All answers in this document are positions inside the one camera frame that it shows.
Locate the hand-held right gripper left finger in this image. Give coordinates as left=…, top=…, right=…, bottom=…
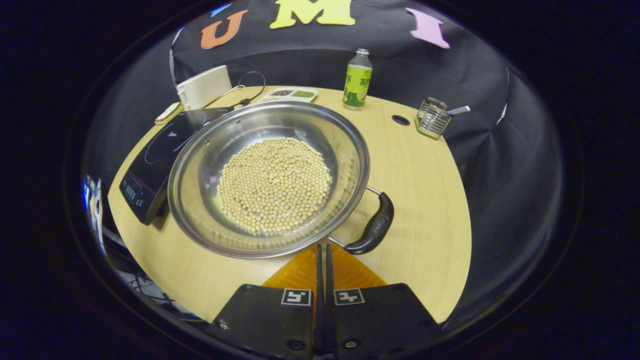
left=212, top=243, right=323, bottom=358

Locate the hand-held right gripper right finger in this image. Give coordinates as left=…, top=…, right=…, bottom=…
left=325, top=243, right=443, bottom=359

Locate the stainless steel pot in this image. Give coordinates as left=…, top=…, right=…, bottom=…
left=167, top=101, right=395, bottom=259

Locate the black induction cooktop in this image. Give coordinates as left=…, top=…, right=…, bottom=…
left=119, top=106, right=236, bottom=226

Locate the pile of yellow soybeans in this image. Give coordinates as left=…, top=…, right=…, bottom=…
left=217, top=137, right=333, bottom=236

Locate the white divided bean dish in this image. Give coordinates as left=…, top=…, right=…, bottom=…
left=257, top=86, right=318, bottom=104

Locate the beige flat pad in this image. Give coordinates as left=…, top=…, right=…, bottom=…
left=155, top=102, right=183, bottom=125

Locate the green label drink bottle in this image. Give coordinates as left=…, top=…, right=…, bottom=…
left=343, top=48, right=373, bottom=111

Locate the white toaster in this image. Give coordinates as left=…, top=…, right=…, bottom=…
left=176, top=65, right=233, bottom=111

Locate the metal wire utensil holder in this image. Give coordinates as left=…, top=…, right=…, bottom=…
left=415, top=97, right=453, bottom=140

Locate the black power cable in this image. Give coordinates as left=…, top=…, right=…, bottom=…
left=220, top=71, right=267, bottom=108

